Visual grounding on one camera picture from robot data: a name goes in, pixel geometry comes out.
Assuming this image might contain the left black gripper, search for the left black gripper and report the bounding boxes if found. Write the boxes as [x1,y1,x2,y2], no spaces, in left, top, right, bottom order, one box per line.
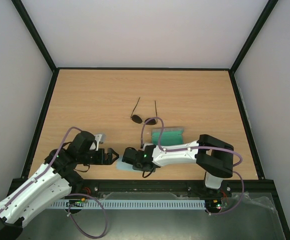
[78,148,120,165]

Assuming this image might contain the light blue cleaning cloth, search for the light blue cleaning cloth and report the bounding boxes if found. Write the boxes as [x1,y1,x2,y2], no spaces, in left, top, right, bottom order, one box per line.
[115,157,135,172]

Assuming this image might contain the grey glasses case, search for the grey glasses case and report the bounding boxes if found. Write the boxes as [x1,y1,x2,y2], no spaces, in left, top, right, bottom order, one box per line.
[151,127,184,146]

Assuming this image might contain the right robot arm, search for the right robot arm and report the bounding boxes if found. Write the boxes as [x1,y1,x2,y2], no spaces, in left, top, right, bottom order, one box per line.
[121,134,234,196]

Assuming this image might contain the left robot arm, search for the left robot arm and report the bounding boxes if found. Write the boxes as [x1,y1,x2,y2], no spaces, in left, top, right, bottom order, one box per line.
[0,130,119,240]

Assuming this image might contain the dark round sunglasses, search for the dark round sunglasses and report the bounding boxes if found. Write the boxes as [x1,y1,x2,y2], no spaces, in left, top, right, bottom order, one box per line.
[130,97,158,126]

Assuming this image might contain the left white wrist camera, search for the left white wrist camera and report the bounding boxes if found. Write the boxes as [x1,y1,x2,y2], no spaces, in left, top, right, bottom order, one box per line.
[94,133,106,145]

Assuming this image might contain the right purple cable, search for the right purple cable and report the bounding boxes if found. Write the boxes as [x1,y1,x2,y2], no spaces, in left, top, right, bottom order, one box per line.
[139,116,246,216]

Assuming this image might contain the purple cable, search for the purple cable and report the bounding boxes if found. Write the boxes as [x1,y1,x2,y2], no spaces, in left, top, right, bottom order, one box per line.
[139,116,246,216]
[0,126,108,238]

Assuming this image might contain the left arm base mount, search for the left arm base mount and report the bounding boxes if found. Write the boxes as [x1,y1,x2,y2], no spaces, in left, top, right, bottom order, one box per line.
[48,178,92,201]

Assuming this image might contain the light blue slotted cable duct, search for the light blue slotted cable duct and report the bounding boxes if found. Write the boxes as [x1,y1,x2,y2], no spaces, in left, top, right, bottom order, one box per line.
[49,199,206,210]

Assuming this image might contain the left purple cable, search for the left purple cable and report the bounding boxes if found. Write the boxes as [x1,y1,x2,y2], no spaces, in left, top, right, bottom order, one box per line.
[0,126,108,238]

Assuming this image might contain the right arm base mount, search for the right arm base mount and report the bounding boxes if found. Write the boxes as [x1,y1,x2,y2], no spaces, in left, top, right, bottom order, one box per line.
[187,180,232,200]

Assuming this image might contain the black aluminium frame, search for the black aluminium frame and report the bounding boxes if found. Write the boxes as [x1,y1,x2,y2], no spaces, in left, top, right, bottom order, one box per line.
[0,0,290,240]

